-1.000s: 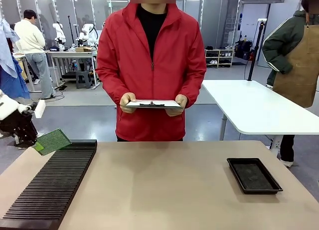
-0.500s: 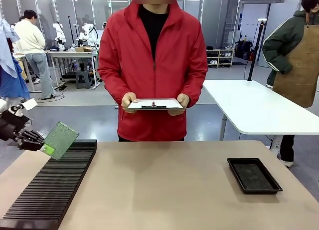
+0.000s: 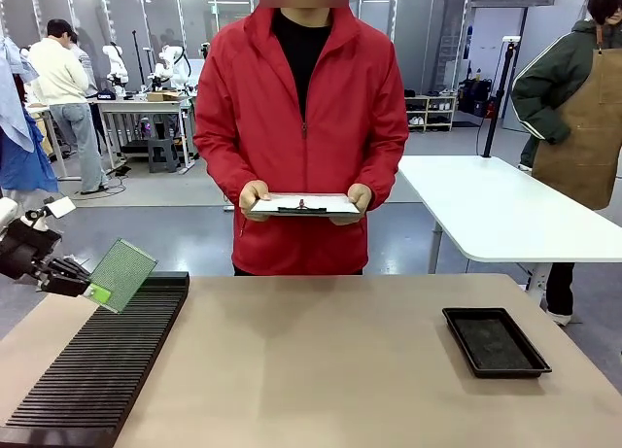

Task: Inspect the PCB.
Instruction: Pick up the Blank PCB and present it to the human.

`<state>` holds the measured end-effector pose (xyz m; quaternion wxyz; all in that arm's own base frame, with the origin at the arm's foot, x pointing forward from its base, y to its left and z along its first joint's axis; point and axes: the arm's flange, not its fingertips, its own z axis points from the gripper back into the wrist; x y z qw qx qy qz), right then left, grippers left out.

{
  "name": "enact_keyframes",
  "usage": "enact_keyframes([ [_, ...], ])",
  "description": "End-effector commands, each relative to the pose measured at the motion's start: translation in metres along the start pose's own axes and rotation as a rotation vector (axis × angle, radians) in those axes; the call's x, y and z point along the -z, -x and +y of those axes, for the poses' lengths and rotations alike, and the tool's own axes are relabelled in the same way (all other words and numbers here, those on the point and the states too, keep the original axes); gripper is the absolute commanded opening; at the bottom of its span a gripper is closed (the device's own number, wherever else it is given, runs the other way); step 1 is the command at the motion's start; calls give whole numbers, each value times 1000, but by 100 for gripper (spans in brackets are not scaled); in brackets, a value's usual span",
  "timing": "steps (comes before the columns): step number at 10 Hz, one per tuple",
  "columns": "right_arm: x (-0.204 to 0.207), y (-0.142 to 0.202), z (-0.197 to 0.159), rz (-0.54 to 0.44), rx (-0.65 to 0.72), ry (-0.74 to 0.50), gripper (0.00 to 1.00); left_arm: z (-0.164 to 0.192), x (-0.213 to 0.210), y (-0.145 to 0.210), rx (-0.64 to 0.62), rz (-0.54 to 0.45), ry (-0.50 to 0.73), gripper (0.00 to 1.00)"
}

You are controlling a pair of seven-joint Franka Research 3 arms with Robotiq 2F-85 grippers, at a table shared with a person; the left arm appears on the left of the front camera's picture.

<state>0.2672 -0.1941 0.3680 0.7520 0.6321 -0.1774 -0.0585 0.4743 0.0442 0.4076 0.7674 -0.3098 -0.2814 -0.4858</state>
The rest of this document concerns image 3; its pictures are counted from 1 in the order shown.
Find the person's right hand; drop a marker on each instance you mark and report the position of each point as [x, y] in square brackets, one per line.
[253, 197]

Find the cardboard box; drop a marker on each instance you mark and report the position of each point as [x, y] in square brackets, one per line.
[162, 96]

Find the black slotted PCB rack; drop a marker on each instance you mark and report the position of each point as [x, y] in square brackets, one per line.
[97, 360]

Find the red-sleeved right forearm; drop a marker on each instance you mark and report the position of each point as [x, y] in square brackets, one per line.
[218, 171]

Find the grey step stool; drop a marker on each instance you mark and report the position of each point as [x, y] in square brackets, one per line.
[163, 154]

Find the person's left hand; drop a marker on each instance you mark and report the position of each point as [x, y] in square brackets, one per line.
[357, 200]

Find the person in blue clothes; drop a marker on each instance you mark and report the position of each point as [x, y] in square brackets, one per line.
[19, 142]

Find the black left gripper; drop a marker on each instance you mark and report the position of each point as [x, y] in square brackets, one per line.
[24, 251]

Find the white shoe shelf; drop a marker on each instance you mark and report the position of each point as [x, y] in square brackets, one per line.
[430, 113]

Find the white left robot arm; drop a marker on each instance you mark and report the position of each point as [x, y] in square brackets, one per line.
[6, 212]

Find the large white background robot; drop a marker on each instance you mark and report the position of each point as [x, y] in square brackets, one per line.
[172, 69]

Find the white background workbench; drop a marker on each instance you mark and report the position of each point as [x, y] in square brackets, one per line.
[141, 108]

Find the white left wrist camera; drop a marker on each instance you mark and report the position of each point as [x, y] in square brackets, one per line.
[59, 207]

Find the black equipment cases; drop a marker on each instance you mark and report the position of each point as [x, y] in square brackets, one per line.
[476, 98]

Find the person in red jacket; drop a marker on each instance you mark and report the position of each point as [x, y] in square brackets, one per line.
[306, 103]

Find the white rounded table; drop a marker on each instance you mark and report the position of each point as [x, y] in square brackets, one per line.
[491, 210]

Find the small white background robot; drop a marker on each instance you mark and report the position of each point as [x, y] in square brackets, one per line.
[116, 69]

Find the white clipboard with black clip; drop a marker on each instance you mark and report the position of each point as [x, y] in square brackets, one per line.
[306, 205]

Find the red-sleeved left forearm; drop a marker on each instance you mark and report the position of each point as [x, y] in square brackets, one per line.
[389, 166]

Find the person in white sweater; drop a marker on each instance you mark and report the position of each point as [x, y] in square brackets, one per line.
[58, 83]

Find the black tripod pole with camera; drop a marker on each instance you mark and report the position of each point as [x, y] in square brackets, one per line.
[496, 98]

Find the person in brown apron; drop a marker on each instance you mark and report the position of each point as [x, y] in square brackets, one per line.
[578, 117]

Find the thin black background stand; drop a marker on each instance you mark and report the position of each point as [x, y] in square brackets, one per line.
[137, 59]

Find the black printed box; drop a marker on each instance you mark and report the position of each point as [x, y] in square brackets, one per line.
[105, 96]

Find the green perforated PCB board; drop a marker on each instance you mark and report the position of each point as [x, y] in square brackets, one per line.
[127, 270]

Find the black plastic tray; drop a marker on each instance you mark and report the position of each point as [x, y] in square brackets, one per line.
[495, 343]

